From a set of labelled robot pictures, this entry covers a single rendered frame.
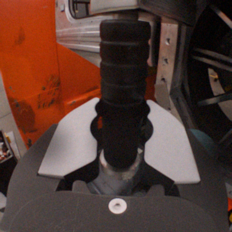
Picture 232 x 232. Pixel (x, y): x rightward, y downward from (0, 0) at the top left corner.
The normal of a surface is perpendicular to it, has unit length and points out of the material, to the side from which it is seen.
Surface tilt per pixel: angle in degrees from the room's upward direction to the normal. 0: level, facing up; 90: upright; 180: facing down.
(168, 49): 90
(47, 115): 90
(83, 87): 90
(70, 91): 90
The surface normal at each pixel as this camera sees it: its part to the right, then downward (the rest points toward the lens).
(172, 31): -0.75, 0.35
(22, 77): 0.66, 0.41
